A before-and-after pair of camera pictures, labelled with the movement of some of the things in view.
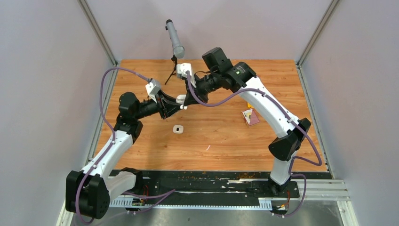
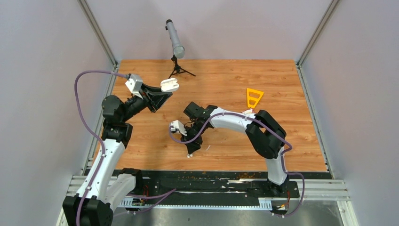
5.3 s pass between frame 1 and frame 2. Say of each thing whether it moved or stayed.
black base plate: stayed
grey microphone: stayed
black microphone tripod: stayed
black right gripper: moved
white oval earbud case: moved
